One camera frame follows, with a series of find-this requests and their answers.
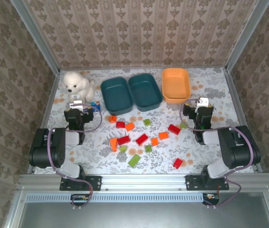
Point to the small green lego brick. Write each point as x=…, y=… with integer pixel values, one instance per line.
x=183, y=125

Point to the long red lego brick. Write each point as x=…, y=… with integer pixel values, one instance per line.
x=141, y=139
x=174, y=129
x=123, y=140

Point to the orange sloped lego brick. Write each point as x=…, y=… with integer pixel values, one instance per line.
x=113, y=143

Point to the long green lego brick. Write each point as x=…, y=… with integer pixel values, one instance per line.
x=134, y=160

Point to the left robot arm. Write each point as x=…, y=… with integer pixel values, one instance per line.
x=41, y=152

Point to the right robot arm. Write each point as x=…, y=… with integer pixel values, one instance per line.
x=238, y=152

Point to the small blue white carton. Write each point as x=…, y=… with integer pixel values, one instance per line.
x=95, y=107

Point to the white plush dog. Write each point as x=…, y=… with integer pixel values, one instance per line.
x=77, y=83

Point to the teal plastic container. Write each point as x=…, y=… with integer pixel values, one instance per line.
x=116, y=97
x=145, y=92

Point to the orange plastic container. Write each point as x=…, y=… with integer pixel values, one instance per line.
x=175, y=83

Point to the grey metal panel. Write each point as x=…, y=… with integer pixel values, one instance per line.
x=136, y=216

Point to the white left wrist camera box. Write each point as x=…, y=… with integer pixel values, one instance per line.
x=76, y=105

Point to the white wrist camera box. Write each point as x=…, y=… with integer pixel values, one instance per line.
x=76, y=105
x=202, y=102

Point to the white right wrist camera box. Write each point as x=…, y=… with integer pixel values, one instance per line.
x=202, y=102

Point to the aluminium side rail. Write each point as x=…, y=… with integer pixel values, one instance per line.
x=45, y=114
x=234, y=95

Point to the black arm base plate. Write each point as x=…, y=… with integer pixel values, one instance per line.
x=192, y=183
x=95, y=183

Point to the wide aluminium extrusion rail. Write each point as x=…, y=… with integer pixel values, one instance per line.
x=143, y=181

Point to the aluminium frame post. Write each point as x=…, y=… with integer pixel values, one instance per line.
x=37, y=40
x=245, y=40

